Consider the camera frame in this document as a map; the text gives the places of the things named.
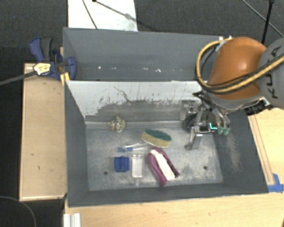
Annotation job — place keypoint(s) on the pale wood board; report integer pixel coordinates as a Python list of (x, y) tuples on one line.
[(42, 131)]

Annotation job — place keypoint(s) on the yellow and green sponge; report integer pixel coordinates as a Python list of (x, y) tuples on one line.
[(156, 137)]

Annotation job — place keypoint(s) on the black cylinder on white bracket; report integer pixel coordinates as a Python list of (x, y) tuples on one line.
[(255, 109)]

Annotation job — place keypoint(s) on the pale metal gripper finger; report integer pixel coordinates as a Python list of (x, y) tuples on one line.
[(197, 142), (190, 138)]

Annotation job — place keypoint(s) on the blue ribbed block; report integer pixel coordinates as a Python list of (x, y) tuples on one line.
[(121, 164)]

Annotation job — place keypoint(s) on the purple and white brush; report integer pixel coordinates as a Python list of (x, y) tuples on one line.
[(162, 165)]

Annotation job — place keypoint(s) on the clear tube with blue cap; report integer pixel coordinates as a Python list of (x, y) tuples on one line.
[(135, 146)]

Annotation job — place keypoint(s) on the spotted cream toy animal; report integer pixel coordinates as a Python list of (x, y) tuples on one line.
[(118, 124)]

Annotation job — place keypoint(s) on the grey metal bin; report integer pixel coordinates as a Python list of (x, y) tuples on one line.
[(123, 55)]

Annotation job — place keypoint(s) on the clear plastic bottle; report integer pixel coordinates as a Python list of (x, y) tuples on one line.
[(137, 165)]

